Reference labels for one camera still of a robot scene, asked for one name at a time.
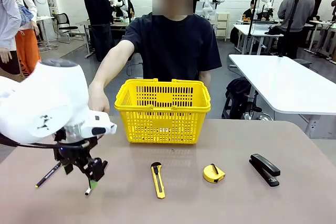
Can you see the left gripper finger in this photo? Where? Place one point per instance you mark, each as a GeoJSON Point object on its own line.
{"type": "Point", "coordinates": [68, 167]}
{"type": "Point", "coordinates": [96, 169]}

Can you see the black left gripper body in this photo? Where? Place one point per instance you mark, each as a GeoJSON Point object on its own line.
{"type": "Point", "coordinates": [73, 150]}

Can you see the small white marker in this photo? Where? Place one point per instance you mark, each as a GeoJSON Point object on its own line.
{"type": "Point", "coordinates": [87, 192]}

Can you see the yellow tape measure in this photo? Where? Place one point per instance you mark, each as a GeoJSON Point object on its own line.
{"type": "Point", "coordinates": [210, 174]}

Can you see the black stapler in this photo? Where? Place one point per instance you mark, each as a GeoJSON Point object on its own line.
{"type": "Point", "coordinates": [263, 169]}

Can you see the person's left forearm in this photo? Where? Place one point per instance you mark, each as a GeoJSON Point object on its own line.
{"type": "Point", "coordinates": [204, 78]}

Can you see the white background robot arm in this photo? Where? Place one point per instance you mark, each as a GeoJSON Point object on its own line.
{"type": "Point", "coordinates": [210, 2]}

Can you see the person's right forearm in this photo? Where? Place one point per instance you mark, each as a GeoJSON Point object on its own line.
{"type": "Point", "coordinates": [105, 74]}

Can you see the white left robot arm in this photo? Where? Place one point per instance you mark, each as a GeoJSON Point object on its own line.
{"type": "Point", "coordinates": [39, 98]}

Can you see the yellow plastic shopping basket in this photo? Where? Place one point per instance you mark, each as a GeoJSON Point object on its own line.
{"type": "Point", "coordinates": [162, 123]}

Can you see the person in navy t-shirt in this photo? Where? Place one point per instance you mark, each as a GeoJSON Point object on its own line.
{"type": "Point", "coordinates": [170, 45]}

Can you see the seated person in black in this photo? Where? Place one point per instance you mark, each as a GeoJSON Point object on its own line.
{"type": "Point", "coordinates": [249, 11]}

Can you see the person's right hand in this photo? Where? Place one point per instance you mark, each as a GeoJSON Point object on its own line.
{"type": "Point", "coordinates": [99, 99]}

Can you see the black yellow pen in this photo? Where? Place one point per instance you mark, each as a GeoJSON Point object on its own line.
{"type": "Point", "coordinates": [46, 178]}

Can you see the yellow utility knife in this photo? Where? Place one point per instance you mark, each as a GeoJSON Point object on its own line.
{"type": "Point", "coordinates": [158, 182]}

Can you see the mannequin with orange trousers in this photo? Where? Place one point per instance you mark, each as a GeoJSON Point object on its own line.
{"type": "Point", "coordinates": [26, 48]}

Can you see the black mesh office chair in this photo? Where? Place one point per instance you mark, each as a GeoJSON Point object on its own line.
{"type": "Point", "coordinates": [63, 22]}

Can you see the grey background work table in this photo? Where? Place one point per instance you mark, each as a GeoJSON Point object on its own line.
{"type": "Point", "coordinates": [118, 24]}

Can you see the man in black coat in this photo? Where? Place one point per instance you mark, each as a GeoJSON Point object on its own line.
{"type": "Point", "coordinates": [98, 11]}

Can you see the mannequin with light blue shirt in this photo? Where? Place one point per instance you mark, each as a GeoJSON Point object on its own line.
{"type": "Point", "coordinates": [8, 19]}

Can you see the white black humanoid robot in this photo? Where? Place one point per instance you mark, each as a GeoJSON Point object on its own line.
{"type": "Point", "coordinates": [122, 1]}

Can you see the black bag under table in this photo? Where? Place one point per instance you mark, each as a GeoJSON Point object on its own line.
{"type": "Point", "coordinates": [237, 90]}

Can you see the white drawer cabinet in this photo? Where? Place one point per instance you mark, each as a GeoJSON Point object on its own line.
{"type": "Point", "coordinates": [222, 26]}

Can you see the large white table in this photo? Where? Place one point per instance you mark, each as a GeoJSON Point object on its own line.
{"type": "Point", "coordinates": [278, 82]}

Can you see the long white background table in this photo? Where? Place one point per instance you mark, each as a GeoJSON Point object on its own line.
{"type": "Point", "coordinates": [252, 28]}

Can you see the black cap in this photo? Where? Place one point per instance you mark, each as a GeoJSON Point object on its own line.
{"type": "Point", "coordinates": [274, 30]}

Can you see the black tripod pole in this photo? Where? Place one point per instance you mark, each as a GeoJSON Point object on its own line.
{"type": "Point", "coordinates": [290, 24]}

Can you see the man in grey sweater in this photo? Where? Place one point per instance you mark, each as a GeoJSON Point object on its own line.
{"type": "Point", "coordinates": [296, 11]}

